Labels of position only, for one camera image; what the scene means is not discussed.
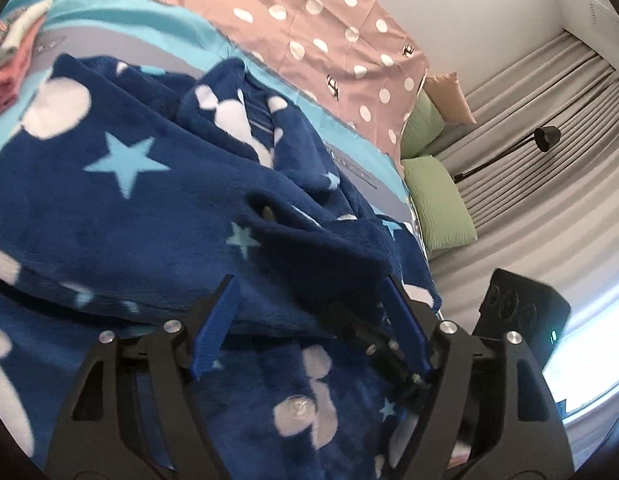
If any beige curtain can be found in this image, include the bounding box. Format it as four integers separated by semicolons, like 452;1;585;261
430;32;619;330

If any green pillow front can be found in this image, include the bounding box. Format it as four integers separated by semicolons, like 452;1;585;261
403;156;477;252

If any navy fleece star garment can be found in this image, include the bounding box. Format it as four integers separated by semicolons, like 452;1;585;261
0;55;441;479

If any folded pink garment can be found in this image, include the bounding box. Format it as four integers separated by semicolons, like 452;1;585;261
0;18;44;114

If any peach pillow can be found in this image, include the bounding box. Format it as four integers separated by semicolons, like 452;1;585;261
424;72;477;125

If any black floor lamp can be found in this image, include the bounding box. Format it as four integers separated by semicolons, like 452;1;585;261
453;126;562;184

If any green pillow back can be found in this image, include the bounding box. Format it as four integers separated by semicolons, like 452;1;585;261
401;90;445;159

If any turquoise grey bed sheet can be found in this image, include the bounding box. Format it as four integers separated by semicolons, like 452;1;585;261
0;0;414;479

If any pink polka dot blanket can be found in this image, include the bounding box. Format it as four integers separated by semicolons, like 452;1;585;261
155;0;429;164

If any folded patterned garment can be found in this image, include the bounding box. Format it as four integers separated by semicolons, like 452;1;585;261
0;0;52;68

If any green pillow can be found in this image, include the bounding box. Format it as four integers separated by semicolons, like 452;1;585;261
403;156;477;252
401;90;445;159

